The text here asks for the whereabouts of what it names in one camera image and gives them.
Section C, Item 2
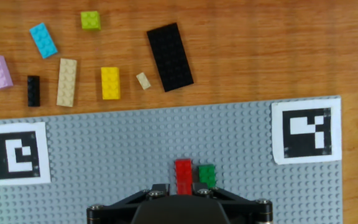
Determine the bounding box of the yellow Lego brick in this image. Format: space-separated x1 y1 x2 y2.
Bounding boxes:
100 66 121 101

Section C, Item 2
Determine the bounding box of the orange wooden board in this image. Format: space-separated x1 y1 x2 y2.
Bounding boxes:
0 0 358 224

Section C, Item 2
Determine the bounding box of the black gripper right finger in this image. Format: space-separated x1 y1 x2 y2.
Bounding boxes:
192 182 274 224

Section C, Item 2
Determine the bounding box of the dark green Lego brick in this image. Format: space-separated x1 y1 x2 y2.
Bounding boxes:
197 164 217 189

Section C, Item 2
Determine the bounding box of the grey Lego baseplate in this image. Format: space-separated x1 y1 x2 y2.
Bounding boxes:
0 95 344 224

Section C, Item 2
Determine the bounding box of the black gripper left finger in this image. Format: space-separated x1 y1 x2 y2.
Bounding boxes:
86 183 171 224

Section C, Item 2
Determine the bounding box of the long tan Lego brick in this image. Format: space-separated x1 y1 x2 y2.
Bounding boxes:
56 58 78 108

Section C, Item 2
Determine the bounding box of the tiny tan Lego piece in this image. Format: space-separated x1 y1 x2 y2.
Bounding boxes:
135 72 152 91

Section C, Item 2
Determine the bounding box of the wide black Lego plate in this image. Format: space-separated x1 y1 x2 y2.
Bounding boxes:
146 22 195 93

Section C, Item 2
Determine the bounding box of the red Lego brick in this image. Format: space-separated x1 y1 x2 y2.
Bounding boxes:
175 159 193 196

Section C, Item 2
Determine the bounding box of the cyan Lego brick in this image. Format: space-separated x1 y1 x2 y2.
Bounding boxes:
29 22 58 60

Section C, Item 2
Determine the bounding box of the narrow black Lego brick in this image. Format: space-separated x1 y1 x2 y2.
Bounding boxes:
27 75 41 108

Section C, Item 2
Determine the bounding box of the lime Lego brick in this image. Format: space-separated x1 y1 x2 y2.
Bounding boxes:
80 11 102 31

